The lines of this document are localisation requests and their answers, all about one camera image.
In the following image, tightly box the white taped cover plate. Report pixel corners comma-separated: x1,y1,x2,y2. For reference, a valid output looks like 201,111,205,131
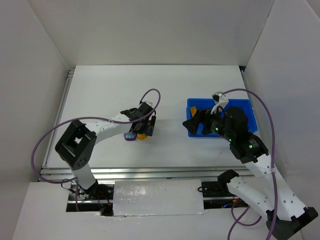
113,179,205,217

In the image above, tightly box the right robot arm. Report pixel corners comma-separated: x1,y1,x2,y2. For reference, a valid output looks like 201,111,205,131
182,107,318,240

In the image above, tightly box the yellow oval lego piece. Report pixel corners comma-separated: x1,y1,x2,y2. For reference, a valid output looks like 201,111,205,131
136,133,148,141

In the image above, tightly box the purple oval flower lego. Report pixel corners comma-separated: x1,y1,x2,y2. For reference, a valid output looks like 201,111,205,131
123,132,137,141

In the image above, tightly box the blue divided plastic bin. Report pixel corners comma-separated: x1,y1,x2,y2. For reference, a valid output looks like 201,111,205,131
187,98,259,138

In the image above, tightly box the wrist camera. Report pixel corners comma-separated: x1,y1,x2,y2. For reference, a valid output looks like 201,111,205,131
210,92,229,115
144,101,153,107

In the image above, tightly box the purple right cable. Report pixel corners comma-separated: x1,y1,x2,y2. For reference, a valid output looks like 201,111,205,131
219,88,280,240

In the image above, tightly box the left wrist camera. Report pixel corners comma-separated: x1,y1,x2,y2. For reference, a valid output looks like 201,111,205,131
144,101,153,107

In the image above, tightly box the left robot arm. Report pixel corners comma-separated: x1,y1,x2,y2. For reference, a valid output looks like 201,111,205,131
55,102,156,199

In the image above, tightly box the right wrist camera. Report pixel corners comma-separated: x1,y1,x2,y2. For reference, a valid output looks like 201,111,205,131
210,92,229,115

